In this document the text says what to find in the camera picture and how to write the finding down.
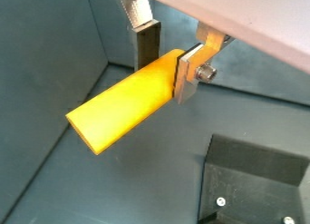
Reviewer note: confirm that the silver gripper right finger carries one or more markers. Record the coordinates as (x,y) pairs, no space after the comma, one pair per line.
(194,67)

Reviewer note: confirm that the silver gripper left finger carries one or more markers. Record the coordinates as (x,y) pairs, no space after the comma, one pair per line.
(146,30)

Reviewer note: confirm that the yellow oval peg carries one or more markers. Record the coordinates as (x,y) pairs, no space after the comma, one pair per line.
(103,119)

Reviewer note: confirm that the black curved fixture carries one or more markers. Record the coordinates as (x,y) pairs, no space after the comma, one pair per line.
(252,185)

